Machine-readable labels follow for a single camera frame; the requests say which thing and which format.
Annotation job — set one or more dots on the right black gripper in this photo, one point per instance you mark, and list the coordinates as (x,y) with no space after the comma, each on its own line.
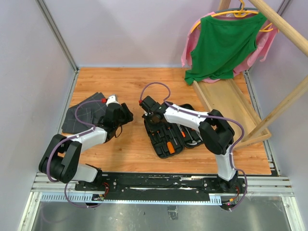
(155,128)

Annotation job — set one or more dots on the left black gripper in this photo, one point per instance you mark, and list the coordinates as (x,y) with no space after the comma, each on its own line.
(128,115)

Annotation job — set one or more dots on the black plastic tool case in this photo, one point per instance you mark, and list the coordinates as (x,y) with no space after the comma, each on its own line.
(169,139)

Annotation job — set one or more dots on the black-handled screwdriver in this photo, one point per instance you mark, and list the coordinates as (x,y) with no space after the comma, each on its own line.
(173,136)

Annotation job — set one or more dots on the orange-handled screwdriver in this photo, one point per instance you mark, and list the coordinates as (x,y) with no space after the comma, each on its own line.
(170,147)

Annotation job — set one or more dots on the claw hammer black handle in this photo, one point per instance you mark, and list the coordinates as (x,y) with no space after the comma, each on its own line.
(194,141)

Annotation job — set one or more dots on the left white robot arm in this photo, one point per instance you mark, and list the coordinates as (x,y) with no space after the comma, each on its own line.
(60,161)

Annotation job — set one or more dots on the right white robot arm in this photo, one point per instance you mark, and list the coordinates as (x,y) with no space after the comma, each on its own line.
(216,134)

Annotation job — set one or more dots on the grey checked cloth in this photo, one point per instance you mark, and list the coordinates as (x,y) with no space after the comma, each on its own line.
(89,113)

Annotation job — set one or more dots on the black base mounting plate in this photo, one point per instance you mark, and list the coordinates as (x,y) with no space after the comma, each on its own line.
(161,188)

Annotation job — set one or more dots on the wooden tray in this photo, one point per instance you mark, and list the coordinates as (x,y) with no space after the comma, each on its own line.
(226,97)

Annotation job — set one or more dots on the green sleeveless shirt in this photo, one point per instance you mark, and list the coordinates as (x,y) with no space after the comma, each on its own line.
(223,45)

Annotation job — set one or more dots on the yellow clothes hanger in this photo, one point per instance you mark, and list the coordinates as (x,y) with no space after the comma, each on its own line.
(238,13)

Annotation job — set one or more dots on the aluminium frame rail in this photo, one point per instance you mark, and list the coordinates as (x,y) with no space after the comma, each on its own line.
(57,34)

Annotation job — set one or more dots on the wooden rack frame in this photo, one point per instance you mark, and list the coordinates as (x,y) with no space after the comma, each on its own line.
(290,57)

